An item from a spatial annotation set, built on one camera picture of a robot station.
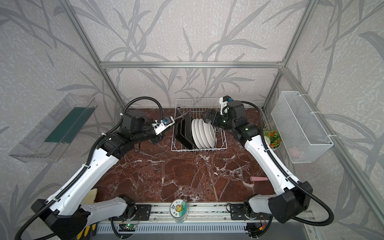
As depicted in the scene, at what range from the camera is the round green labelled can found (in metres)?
0.67

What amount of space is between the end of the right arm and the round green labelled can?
1.37ft

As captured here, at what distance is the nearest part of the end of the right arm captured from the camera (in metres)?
0.54
